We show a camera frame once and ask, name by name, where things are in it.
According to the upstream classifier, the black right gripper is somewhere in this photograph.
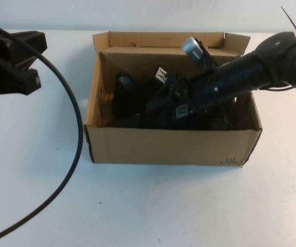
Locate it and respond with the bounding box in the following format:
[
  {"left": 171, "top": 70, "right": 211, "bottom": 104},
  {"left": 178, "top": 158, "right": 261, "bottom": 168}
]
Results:
[{"left": 169, "top": 60, "right": 266, "bottom": 111}]

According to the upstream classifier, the black mesh sneaker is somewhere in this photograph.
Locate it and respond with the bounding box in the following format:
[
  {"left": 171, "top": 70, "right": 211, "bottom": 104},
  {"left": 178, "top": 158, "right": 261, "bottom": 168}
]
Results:
[
  {"left": 106, "top": 102, "right": 241, "bottom": 132},
  {"left": 114, "top": 66, "right": 170, "bottom": 127}
]

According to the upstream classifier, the brown cardboard shoe box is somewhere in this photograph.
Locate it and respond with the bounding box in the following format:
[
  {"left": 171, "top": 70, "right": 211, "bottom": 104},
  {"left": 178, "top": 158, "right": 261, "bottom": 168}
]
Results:
[{"left": 82, "top": 30, "right": 263, "bottom": 164}]

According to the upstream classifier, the black zip tie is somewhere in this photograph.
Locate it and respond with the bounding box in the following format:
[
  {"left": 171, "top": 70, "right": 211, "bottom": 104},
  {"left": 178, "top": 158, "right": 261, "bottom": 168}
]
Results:
[{"left": 281, "top": 6, "right": 296, "bottom": 48}]

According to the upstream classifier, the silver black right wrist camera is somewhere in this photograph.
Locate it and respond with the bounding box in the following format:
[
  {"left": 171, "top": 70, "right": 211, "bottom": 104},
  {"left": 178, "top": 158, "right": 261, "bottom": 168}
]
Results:
[{"left": 181, "top": 37, "right": 212, "bottom": 70}]

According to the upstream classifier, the black left camera cable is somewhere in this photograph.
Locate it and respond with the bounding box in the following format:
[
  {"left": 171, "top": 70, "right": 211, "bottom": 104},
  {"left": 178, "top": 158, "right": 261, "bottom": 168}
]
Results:
[{"left": 0, "top": 20, "right": 83, "bottom": 245}]

